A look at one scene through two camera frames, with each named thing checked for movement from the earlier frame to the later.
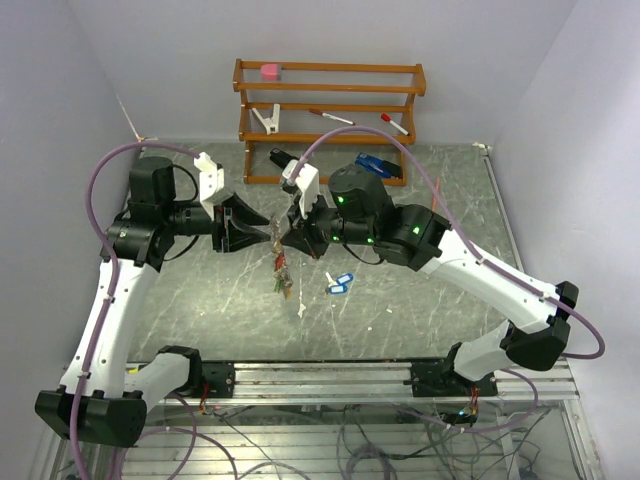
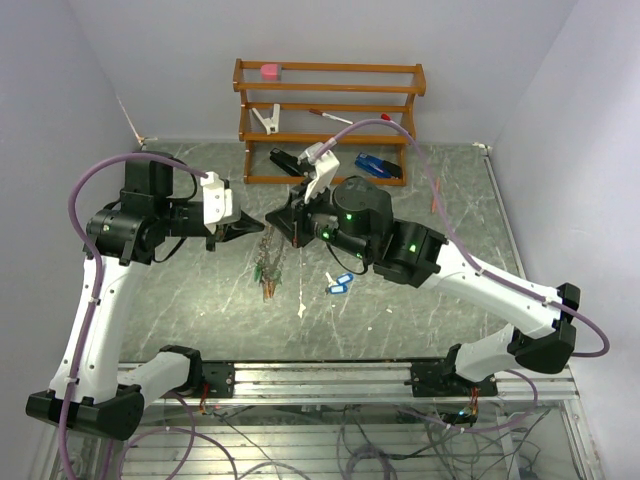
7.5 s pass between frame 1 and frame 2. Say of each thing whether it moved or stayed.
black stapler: stayed
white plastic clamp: stayed
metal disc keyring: moved
